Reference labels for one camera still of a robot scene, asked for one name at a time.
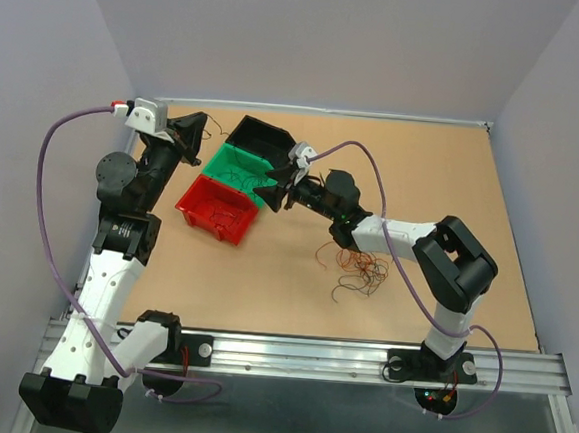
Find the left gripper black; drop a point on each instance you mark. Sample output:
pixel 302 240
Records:
pixel 187 130

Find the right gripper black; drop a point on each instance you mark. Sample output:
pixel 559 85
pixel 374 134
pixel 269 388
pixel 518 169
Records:
pixel 273 195

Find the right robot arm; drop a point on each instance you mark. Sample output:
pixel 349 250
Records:
pixel 456 267

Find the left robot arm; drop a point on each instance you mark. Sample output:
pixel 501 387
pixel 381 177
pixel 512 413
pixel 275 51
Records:
pixel 81 385

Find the green plastic bin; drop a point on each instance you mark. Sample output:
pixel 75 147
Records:
pixel 240 170

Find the black plastic bin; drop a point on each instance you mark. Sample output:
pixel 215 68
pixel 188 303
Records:
pixel 263 140

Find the red plastic bin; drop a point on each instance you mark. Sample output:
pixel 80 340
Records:
pixel 224 212

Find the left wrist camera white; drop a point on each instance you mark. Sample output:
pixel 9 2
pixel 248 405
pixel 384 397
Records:
pixel 146 116

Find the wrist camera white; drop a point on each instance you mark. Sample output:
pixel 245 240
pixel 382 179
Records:
pixel 301 156
pixel 146 116

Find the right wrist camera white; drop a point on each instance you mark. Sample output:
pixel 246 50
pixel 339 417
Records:
pixel 301 156

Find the aluminium mounting rail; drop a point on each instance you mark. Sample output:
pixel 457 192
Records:
pixel 362 362

